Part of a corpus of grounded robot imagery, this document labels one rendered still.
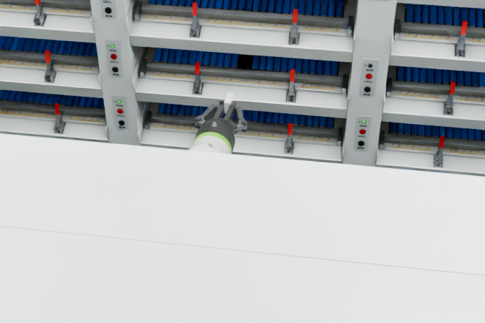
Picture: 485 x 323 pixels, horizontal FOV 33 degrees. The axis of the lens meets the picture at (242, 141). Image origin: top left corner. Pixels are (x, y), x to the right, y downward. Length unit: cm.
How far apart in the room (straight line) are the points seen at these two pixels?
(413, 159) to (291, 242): 166
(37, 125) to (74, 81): 24
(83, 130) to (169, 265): 178
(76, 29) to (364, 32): 78
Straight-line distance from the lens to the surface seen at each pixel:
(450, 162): 245
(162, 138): 248
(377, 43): 217
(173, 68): 237
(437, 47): 222
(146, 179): 87
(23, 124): 261
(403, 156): 244
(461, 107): 234
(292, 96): 231
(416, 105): 233
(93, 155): 90
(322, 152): 243
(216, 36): 222
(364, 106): 229
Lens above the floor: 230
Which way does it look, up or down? 39 degrees down
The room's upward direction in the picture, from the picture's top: straight up
